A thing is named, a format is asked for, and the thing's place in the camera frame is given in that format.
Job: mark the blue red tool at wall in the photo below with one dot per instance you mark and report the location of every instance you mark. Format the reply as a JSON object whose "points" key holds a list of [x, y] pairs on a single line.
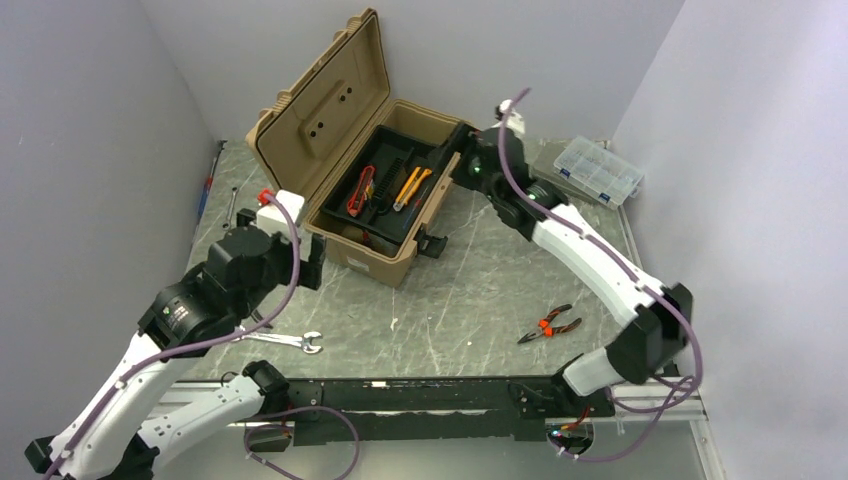
{"points": [[209, 178]]}

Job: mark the orange handled pliers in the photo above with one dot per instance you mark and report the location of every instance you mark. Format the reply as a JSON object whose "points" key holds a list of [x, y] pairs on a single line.
{"points": [[546, 327]]}

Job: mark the silver combination wrench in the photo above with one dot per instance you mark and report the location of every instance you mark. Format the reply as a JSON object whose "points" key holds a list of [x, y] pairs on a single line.
{"points": [[304, 342]]}

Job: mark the clear compartment organizer box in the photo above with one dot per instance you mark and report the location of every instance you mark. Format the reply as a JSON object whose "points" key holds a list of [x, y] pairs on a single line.
{"points": [[597, 172]]}

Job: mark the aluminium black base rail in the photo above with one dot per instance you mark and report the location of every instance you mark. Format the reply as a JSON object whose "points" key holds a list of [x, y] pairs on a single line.
{"points": [[319, 411]]}

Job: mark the grey flat case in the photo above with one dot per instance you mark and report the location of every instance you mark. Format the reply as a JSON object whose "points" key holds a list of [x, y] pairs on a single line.
{"points": [[541, 165]]}

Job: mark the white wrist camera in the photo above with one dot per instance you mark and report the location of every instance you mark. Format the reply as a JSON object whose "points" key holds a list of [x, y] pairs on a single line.
{"points": [[508, 117], [279, 211]]}

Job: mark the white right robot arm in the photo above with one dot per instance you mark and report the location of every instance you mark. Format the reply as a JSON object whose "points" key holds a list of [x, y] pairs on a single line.
{"points": [[654, 319]]}

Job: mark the orange black utility knife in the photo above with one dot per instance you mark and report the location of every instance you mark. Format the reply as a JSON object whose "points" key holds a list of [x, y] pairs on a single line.
{"points": [[410, 187]]}

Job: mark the black tool tray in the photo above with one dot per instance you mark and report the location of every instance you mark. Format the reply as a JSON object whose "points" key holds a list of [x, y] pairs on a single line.
{"points": [[394, 155]]}

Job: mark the tan plastic toolbox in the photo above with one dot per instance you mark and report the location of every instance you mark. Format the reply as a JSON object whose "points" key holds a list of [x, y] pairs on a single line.
{"points": [[310, 136]]}

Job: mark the small ratchet ring wrench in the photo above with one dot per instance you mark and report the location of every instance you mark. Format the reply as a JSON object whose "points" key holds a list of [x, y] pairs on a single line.
{"points": [[230, 208]]}

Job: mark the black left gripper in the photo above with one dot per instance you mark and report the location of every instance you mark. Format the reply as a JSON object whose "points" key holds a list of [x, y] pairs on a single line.
{"points": [[310, 270]]}

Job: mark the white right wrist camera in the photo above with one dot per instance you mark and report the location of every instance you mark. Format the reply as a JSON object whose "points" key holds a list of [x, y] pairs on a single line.
{"points": [[508, 117]]}

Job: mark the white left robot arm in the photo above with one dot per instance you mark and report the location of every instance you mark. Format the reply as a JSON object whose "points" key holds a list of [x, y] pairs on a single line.
{"points": [[115, 437]]}

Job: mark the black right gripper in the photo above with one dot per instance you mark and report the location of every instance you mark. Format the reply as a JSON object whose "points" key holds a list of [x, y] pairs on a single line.
{"points": [[471, 148]]}

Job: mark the red black utility knife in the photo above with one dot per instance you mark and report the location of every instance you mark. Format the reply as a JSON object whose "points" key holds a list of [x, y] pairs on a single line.
{"points": [[362, 191]]}

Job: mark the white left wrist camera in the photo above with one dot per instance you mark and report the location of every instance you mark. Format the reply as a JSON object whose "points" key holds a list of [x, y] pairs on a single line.
{"points": [[279, 211]]}

